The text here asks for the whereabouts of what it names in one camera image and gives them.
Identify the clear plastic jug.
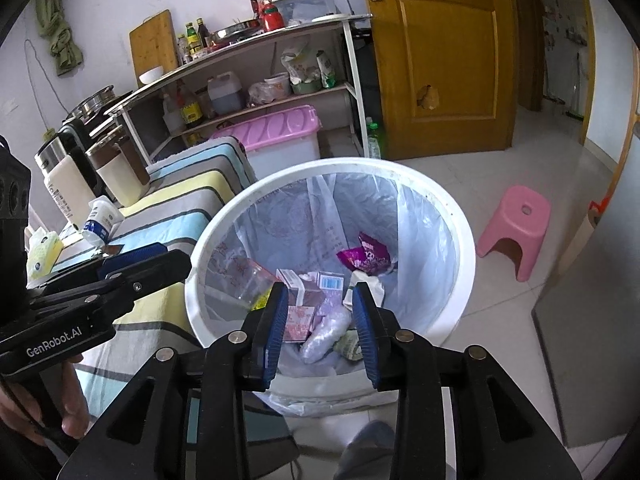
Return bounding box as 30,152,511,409
207,72,244,115

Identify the white round trash bin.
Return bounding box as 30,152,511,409
184,157,476,418

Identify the yellow label oil bottle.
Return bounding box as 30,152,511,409
177,80,204,129

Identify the steel tray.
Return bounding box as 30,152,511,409
215,22,261,46

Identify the mop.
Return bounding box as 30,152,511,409
569,50,584,121

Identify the green plastic bottle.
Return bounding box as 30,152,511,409
364,117,387,159

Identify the green hanging cloth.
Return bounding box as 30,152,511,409
37,0,85,77

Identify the steel pot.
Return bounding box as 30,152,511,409
65,85,117,121

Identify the pink plastic stool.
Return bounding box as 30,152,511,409
476,185,552,282

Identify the instant noodle bowl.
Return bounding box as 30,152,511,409
264,72,292,100

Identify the wooden cutting board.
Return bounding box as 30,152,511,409
129,8,180,88

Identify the pale yellow tissue pack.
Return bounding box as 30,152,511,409
26,232,65,281

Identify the yellow wooden door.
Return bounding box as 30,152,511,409
356,0,521,161

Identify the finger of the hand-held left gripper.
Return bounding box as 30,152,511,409
0,251,193,356
27,242,169,304

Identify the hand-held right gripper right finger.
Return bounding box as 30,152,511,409
351,281,583,480

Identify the red bottle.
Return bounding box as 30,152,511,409
262,0,286,31

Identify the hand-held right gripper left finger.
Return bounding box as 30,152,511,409
75,281,291,480

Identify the white object with orange top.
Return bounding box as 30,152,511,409
574,200,609,282

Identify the white plastic bag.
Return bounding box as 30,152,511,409
280,42,321,84
300,305,351,364

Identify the person's left hand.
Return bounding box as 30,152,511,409
0,355,91,446

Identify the purple snack wrapper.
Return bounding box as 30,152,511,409
336,232,394,276

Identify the white plastic jug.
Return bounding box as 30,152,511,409
161,92,184,134

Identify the white bottle with blue label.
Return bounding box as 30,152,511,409
82,197,126,244

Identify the pink carton with blue top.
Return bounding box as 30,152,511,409
305,271,346,316

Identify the person's trouser leg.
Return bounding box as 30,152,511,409
334,420,397,480

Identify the striped blanket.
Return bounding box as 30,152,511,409
52,136,259,417

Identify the cream steel thermos jug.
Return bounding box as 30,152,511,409
34,135,94,226

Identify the brown lidded beige cup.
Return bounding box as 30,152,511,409
85,135,151,206

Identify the wall cable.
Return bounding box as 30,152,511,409
22,40,76,126

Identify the grey refrigerator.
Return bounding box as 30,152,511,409
531,45,640,448

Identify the green white snack packet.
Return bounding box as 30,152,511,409
332,327,364,361

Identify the white frame shelf unit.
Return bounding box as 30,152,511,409
102,12,374,161

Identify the clear plastic cup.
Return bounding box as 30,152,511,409
232,262,281,311

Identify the translucent plastic bin liner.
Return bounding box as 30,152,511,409
202,172,458,418

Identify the pink lid storage box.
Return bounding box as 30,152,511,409
212,105,322,166

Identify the red pink floral carton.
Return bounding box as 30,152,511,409
285,305,321,344

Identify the clear plastic bag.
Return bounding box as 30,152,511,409
247,80,276,106

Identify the clear plastic storage box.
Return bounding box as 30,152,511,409
272,0,337,23

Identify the white paper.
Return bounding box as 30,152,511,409
344,270,386,311

